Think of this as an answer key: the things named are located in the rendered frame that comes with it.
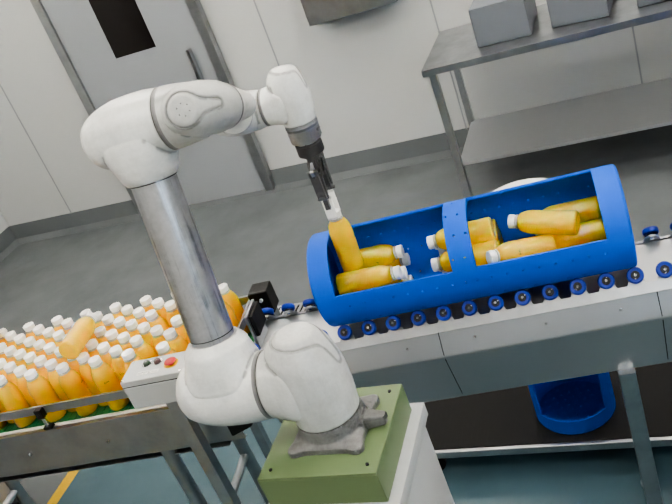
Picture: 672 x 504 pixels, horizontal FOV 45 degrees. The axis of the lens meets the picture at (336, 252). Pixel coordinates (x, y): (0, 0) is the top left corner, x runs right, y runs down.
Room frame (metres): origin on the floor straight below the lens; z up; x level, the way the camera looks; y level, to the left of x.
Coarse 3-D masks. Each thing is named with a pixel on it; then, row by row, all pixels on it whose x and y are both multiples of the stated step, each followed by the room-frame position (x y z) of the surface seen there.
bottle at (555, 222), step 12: (516, 216) 1.97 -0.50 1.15; (528, 216) 1.93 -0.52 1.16; (540, 216) 1.92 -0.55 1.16; (552, 216) 1.90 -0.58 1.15; (564, 216) 1.88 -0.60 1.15; (576, 216) 1.87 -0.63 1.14; (516, 228) 1.96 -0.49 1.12; (528, 228) 1.92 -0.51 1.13; (540, 228) 1.90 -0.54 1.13; (552, 228) 1.89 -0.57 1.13; (564, 228) 1.87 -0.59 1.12; (576, 228) 1.88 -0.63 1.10
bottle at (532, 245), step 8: (512, 240) 1.90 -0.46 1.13; (520, 240) 1.88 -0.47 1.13; (528, 240) 1.88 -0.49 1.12; (536, 240) 1.88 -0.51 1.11; (544, 240) 1.87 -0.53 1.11; (552, 240) 1.87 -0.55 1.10; (496, 248) 1.89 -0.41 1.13; (504, 248) 1.87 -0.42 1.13; (512, 248) 1.86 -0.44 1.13; (520, 248) 1.86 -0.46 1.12; (528, 248) 1.86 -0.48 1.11; (536, 248) 1.86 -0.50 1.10; (544, 248) 1.86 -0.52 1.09; (552, 248) 1.86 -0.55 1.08; (504, 256) 1.85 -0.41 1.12; (512, 256) 1.85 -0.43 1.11; (520, 256) 1.85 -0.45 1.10
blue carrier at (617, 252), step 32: (512, 192) 2.05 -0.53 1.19; (544, 192) 2.04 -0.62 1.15; (576, 192) 2.03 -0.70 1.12; (608, 192) 1.80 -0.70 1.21; (384, 224) 2.18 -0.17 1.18; (416, 224) 2.17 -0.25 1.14; (448, 224) 1.95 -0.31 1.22; (608, 224) 1.76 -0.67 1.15; (320, 256) 2.06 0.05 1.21; (416, 256) 2.18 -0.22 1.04; (544, 256) 1.80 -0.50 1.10; (576, 256) 1.78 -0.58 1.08; (608, 256) 1.76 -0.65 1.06; (320, 288) 2.01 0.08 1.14; (384, 288) 1.95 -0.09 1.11; (416, 288) 1.92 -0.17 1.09; (448, 288) 1.89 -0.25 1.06; (480, 288) 1.87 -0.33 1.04; (512, 288) 1.87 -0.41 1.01; (352, 320) 2.01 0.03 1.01
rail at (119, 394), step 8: (112, 392) 2.18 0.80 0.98; (120, 392) 2.17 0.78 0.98; (72, 400) 2.22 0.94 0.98; (80, 400) 2.22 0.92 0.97; (88, 400) 2.21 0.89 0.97; (96, 400) 2.20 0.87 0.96; (104, 400) 2.19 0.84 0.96; (112, 400) 2.18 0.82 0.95; (24, 408) 2.29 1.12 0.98; (32, 408) 2.27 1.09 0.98; (48, 408) 2.26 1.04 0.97; (56, 408) 2.25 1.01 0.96; (64, 408) 2.24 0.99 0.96; (0, 416) 2.32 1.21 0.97; (8, 416) 2.31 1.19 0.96; (16, 416) 2.30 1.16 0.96; (24, 416) 2.29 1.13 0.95
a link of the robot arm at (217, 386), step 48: (144, 96) 1.63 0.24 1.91; (96, 144) 1.63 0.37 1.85; (144, 144) 1.59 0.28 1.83; (144, 192) 1.60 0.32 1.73; (192, 240) 1.59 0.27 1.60; (192, 288) 1.56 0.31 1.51; (192, 336) 1.55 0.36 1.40; (240, 336) 1.56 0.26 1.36; (192, 384) 1.52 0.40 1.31; (240, 384) 1.48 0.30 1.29
